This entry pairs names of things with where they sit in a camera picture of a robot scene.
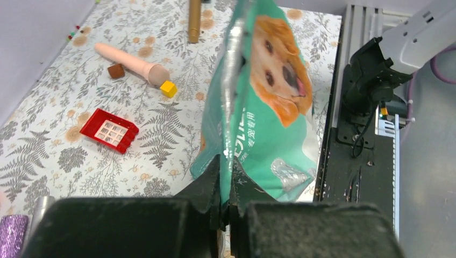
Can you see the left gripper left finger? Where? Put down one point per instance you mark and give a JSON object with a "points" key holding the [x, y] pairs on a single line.
{"points": [[184, 225]]}

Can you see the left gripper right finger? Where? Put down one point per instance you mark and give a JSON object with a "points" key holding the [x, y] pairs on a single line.
{"points": [[260, 226]]}

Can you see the green pet food bag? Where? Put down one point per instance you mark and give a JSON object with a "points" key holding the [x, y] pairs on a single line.
{"points": [[275, 141]]}

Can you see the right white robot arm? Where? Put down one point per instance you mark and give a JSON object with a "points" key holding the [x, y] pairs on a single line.
{"points": [[386, 62]]}

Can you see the red window brick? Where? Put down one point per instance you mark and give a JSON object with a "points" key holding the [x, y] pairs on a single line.
{"points": [[110, 130]]}

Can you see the floral table mat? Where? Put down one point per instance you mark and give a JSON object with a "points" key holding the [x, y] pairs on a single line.
{"points": [[163, 125]]}

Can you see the yellow cube block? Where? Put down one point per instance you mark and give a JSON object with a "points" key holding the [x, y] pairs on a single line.
{"points": [[168, 89]]}

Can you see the silver toy microphone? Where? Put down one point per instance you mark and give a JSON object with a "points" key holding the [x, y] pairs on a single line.
{"points": [[42, 204]]}

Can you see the brown cube block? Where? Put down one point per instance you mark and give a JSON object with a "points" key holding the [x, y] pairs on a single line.
{"points": [[116, 71]]}

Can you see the purple glitter toy microphone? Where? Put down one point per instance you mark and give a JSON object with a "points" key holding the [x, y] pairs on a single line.
{"points": [[13, 230]]}

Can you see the gold toy microphone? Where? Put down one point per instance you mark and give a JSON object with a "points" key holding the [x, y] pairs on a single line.
{"points": [[194, 21]]}

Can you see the black mounting base plate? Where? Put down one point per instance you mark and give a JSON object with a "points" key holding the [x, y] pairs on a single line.
{"points": [[359, 164]]}

